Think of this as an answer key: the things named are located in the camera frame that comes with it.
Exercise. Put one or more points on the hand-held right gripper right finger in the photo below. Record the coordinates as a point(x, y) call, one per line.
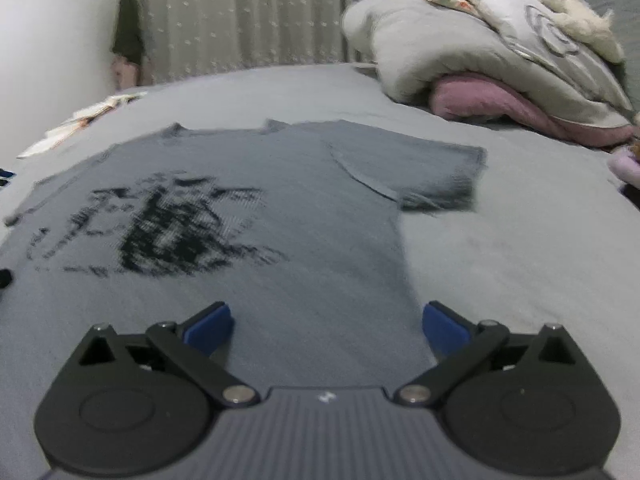
point(442, 330)

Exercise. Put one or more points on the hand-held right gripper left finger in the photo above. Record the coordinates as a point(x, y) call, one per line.
point(207, 327)

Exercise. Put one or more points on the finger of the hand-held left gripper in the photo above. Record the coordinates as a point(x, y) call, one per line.
point(4, 280)

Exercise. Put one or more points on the grey knit sweater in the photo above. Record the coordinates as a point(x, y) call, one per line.
point(300, 210)

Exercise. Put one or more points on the black clamp with blue tips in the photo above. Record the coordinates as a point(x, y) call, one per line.
point(5, 176)

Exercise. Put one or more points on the open book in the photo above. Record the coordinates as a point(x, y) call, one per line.
point(65, 130)

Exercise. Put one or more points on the pink pillow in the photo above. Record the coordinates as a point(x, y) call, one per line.
point(480, 100)

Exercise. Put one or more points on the pink hanging garment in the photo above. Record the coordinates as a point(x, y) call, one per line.
point(125, 75)

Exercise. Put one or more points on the folded lilac cloth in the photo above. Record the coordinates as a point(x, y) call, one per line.
point(625, 167)

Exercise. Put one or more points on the dark hanging garment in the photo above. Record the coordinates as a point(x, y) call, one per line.
point(129, 30)

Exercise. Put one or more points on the light grey duvet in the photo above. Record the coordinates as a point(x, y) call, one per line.
point(425, 35)

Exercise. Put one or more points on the grey star curtain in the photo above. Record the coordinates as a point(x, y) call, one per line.
point(250, 10)

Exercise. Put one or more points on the printed pillow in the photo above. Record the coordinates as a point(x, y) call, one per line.
point(510, 10)

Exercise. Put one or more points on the cream plush toy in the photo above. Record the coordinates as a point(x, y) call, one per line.
point(575, 10)

